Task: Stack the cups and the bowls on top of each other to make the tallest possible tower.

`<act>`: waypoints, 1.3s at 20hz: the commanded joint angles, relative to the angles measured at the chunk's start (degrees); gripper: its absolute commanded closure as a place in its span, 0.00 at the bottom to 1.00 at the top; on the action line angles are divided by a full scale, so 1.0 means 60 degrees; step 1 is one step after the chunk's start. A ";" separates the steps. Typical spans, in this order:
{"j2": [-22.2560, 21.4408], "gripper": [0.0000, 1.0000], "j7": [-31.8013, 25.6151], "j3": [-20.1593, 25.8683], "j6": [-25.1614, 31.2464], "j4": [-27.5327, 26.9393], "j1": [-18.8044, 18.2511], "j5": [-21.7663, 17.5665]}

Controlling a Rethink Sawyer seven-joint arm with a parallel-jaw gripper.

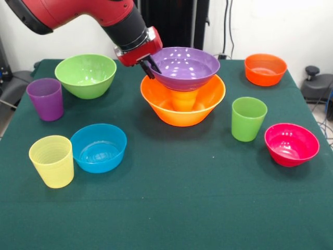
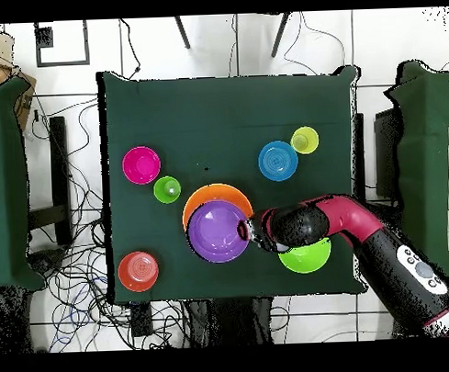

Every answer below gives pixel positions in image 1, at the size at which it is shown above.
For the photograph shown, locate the orange cup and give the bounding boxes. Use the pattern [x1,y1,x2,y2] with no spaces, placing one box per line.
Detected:
[170,88,200,113]

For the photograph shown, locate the green cup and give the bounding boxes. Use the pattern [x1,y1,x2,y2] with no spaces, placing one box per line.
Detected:
[231,96,268,143]

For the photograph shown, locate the dark green tablecloth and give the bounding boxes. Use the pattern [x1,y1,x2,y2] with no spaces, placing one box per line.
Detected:
[0,58,333,250]

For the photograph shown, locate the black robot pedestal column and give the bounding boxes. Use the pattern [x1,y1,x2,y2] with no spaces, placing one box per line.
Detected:
[132,0,210,60]

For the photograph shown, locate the black hanging cable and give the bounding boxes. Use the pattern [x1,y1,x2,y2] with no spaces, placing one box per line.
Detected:
[223,0,236,59]

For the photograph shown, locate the pink bowl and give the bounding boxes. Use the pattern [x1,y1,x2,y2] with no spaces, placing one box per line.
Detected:
[264,123,321,168]

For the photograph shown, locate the purple bowl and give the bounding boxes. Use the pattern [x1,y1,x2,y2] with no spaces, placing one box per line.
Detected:
[148,46,221,92]

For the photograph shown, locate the blue bowl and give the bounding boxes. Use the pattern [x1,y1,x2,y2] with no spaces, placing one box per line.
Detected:
[70,123,128,174]

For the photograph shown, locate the red-orange bowl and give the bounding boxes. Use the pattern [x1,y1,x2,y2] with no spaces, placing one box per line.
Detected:
[244,53,288,87]

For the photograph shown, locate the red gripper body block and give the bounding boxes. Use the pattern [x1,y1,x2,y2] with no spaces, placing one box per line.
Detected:
[113,26,164,68]

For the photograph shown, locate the green bowl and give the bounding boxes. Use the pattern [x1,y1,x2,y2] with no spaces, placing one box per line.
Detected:
[54,53,117,100]

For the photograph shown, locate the large yellow-orange bowl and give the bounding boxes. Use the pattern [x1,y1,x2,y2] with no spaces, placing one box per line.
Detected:
[139,74,226,128]

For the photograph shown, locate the dark grey stand base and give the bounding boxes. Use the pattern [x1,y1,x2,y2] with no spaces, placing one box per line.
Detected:
[301,65,333,104]
[0,69,36,110]

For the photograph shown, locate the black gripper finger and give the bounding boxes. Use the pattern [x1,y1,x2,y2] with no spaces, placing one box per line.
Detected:
[147,54,162,74]
[139,59,156,80]

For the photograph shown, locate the black electronic device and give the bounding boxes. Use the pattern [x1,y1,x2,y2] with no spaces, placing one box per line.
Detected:
[0,36,13,88]

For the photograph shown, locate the yellow cup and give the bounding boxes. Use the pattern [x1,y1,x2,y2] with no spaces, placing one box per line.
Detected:
[28,135,75,189]

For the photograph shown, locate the purple cup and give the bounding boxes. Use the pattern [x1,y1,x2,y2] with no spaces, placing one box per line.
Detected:
[26,78,65,122]

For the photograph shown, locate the blue cable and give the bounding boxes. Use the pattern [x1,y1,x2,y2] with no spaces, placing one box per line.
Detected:
[318,87,333,146]

